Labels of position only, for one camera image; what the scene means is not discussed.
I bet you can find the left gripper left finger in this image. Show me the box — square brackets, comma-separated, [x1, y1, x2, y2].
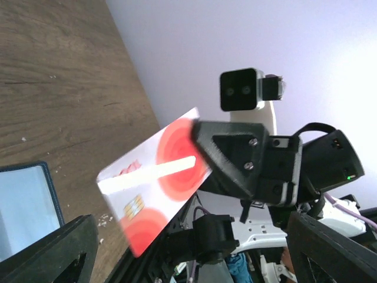
[1, 215, 98, 282]

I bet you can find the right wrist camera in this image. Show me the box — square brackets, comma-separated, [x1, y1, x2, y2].
[220, 68, 286, 135]

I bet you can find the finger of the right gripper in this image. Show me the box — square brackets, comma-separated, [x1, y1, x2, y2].
[191, 120, 269, 198]

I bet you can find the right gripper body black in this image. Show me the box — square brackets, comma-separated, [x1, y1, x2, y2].
[254, 123, 365, 207]

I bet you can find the navy blue card holder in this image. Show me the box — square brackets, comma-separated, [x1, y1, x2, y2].
[1, 161, 65, 262]

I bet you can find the red white card carried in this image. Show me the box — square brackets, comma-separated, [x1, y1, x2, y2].
[97, 108, 211, 257]

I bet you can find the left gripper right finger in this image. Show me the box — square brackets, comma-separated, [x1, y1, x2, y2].
[287, 212, 376, 282]

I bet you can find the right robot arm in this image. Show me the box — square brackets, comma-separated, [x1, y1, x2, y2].
[145, 121, 376, 282]

